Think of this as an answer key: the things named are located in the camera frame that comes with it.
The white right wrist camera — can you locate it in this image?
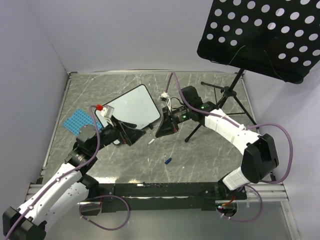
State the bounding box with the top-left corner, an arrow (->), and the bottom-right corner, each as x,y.
158,91 -> 170,103

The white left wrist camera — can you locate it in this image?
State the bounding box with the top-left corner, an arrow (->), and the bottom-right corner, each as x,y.
96,104 -> 115,119

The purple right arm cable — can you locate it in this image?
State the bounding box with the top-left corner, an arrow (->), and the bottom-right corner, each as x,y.
165,71 -> 293,186

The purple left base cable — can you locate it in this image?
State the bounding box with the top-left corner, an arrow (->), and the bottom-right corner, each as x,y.
79,194 -> 131,230

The small black-framed whiteboard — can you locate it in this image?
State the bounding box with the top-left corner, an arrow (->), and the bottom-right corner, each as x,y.
95,84 -> 161,130

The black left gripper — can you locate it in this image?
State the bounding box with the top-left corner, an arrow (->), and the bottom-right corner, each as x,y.
90,114 -> 146,154

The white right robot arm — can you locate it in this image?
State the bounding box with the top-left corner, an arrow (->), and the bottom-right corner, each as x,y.
155,86 -> 279,199

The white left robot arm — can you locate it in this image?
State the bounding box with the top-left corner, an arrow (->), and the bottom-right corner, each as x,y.
2,121 -> 146,240

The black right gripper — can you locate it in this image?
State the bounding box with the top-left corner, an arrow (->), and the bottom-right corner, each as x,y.
156,104 -> 192,138

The black perforated music stand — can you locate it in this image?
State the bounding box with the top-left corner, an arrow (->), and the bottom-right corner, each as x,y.
184,0 -> 320,143

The blue marker cap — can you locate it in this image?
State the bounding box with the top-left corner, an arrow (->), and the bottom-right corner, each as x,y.
164,157 -> 172,165

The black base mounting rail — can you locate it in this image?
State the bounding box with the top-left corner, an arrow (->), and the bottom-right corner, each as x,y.
80,182 -> 247,213

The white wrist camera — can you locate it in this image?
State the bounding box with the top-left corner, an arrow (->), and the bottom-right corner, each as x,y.
96,104 -> 115,119
158,91 -> 170,103

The blue studded building plate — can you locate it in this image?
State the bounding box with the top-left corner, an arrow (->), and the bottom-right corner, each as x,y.
62,109 -> 94,136

